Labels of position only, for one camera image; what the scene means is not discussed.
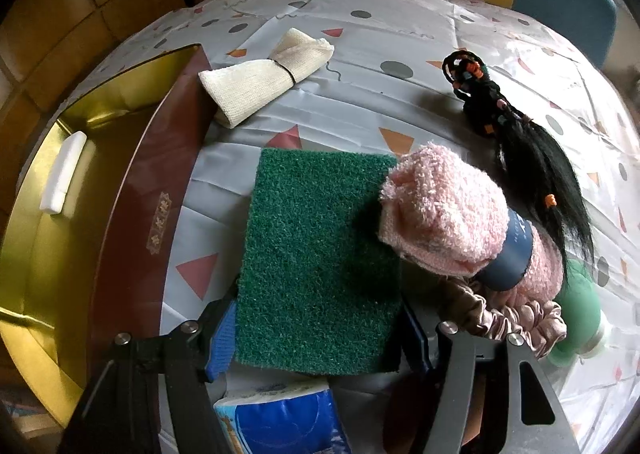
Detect pink fluffy dishcloth blue band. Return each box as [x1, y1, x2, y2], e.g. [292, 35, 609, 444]
[378, 143, 564, 306]

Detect patterned white tablecloth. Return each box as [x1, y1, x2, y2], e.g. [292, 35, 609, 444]
[75, 0, 639, 453]

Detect black hair braid extension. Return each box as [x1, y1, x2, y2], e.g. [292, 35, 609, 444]
[442, 50, 593, 266]

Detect yellow green scrub sponge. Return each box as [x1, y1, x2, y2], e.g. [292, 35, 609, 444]
[236, 149, 400, 376]

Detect blue tissue packet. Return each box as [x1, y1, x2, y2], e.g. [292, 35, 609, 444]
[214, 378, 350, 454]

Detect pink satin scrunchie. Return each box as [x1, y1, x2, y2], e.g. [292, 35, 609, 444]
[437, 278, 567, 359]

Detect green silicone travel bottle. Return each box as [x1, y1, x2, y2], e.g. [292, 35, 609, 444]
[548, 259, 606, 367]

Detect gold metal tin box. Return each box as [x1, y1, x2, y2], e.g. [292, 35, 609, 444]
[1, 45, 213, 425]

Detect wooden wardrobe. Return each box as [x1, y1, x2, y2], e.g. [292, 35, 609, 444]
[0, 0, 237, 115]

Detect white foam block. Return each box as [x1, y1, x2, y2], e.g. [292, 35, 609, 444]
[39, 131, 87, 215]

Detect beige mesh cloth roll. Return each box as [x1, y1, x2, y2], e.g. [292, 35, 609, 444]
[198, 28, 334, 129]

